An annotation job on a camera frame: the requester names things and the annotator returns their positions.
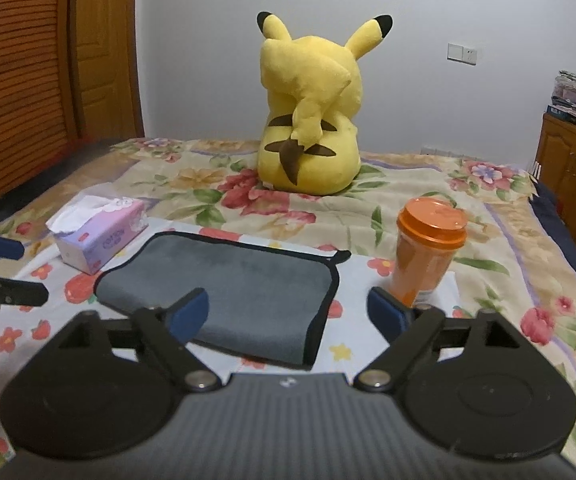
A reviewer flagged purple and grey towel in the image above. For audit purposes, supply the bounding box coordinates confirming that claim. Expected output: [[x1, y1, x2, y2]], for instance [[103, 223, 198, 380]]
[[94, 231, 351, 368]]

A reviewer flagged white strawberry print cloth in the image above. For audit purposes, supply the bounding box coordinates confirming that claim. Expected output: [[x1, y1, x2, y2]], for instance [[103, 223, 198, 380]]
[[0, 216, 474, 386]]

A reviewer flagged pink tissue box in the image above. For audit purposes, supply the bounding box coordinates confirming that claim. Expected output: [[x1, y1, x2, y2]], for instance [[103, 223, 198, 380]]
[[46, 193, 148, 275]]

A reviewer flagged orange lidded cup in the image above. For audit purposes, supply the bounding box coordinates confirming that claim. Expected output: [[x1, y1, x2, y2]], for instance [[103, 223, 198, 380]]
[[390, 196, 468, 307]]

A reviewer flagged floral bed quilt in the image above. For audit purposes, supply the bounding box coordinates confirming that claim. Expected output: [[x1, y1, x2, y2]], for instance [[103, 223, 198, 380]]
[[0, 136, 576, 480]]

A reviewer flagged wooden slatted wardrobe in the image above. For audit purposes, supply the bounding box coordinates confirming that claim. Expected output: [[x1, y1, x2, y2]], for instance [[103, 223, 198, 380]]
[[0, 0, 79, 197]]

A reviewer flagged yellow Pikachu plush toy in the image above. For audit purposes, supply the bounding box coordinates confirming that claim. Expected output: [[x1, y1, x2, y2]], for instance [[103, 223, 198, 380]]
[[256, 12, 393, 196]]

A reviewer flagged wooden door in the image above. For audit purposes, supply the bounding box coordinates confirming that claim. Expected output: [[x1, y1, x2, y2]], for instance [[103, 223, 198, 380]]
[[69, 0, 145, 141]]

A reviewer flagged white wall switch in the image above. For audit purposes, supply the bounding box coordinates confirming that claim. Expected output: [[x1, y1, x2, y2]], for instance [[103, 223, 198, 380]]
[[446, 44, 478, 66]]

